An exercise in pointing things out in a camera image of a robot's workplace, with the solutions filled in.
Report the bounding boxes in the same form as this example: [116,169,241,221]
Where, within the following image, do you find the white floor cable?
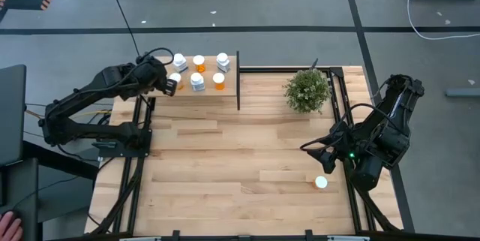
[406,0,480,41]

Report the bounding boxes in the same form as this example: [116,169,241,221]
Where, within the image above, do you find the dark grey monitor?
[0,64,28,167]

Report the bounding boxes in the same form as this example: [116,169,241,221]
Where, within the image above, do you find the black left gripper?
[140,56,179,98]

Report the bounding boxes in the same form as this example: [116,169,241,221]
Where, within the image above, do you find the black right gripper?
[302,122,367,175]

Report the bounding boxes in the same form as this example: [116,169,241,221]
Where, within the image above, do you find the green potted plant black pot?
[283,59,333,115]

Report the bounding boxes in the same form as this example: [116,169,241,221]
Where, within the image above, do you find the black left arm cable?
[135,47,176,65]

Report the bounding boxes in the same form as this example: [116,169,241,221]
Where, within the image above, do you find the wooden shelf black frame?
[144,50,242,111]

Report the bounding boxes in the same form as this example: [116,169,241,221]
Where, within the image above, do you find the grey metal table base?
[445,88,480,98]

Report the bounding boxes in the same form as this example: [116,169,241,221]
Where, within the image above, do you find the black floor cable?
[106,0,140,57]

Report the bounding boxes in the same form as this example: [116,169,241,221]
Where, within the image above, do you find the white melatonin medicine bottle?
[216,52,231,74]
[172,53,189,74]
[190,72,206,92]

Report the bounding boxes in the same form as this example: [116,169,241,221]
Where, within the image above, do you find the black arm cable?
[135,47,176,65]
[299,101,391,152]

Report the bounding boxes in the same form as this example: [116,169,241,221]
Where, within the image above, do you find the person's hand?
[0,210,24,241]

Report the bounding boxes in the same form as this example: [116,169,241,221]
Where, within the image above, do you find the black aluminium table frame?
[84,66,404,241]

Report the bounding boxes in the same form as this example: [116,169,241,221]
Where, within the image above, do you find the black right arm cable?
[299,101,391,152]

